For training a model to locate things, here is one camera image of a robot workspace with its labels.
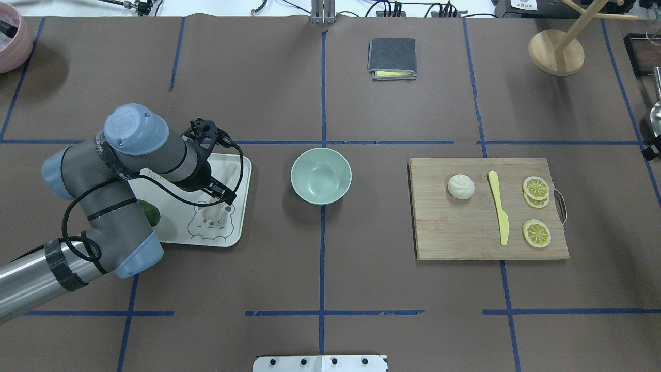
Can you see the dark tray with glasses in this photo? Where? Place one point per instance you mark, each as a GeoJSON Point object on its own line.
{"type": "Point", "coordinates": [643, 52]}

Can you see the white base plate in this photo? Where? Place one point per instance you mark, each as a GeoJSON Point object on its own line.
{"type": "Point", "coordinates": [321, 363]}

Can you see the lemon slice stack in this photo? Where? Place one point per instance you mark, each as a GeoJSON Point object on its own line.
{"type": "Point", "coordinates": [536, 192]}
{"type": "Point", "coordinates": [536, 233]}

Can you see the yellow plastic knife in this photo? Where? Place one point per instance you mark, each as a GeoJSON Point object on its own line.
{"type": "Point", "coordinates": [503, 218]}

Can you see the cream bear tray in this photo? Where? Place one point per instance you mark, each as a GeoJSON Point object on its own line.
{"type": "Point", "coordinates": [195, 223]}

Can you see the pink bowl with ice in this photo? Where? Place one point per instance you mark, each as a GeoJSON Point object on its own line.
{"type": "Point", "coordinates": [15, 51]}

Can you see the green lime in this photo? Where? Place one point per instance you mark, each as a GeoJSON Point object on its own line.
{"type": "Point", "coordinates": [151, 212]}

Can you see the wooden mug tree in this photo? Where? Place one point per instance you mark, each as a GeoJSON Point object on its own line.
{"type": "Point", "coordinates": [558, 53]}

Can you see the lemon slice stack upper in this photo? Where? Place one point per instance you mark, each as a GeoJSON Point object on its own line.
{"type": "Point", "coordinates": [536, 192]}

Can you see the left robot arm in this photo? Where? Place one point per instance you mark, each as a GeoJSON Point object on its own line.
{"type": "Point", "coordinates": [104, 228]}

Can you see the green ceramic bowl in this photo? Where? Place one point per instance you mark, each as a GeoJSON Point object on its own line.
{"type": "Point", "coordinates": [321, 176]}

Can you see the aluminium frame post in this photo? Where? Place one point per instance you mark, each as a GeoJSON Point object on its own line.
{"type": "Point", "coordinates": [323, 12]}

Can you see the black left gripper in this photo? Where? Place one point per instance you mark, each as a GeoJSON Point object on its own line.
{"type": "Point", "coordinates": [202, 177]}

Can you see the grey folded cloth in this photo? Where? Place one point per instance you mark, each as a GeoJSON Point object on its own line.
{"type": "Point", "coordinates": [392, 59]}

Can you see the bamboo cutting board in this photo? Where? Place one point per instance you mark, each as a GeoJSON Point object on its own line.
{"type": "Point", "coordinates": [450, 229]}

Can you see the lemon slice stack lower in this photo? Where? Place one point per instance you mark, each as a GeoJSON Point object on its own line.
{"type": "Point", "coordinates": [536, 233]}

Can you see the white ceramic spoon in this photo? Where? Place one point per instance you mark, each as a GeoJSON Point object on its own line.
{"type": "Point", "coordinates": [222, 189]}

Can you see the steel scoop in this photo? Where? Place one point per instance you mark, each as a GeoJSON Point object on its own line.
{"type": "Point", "coordinates": [654, 113]}

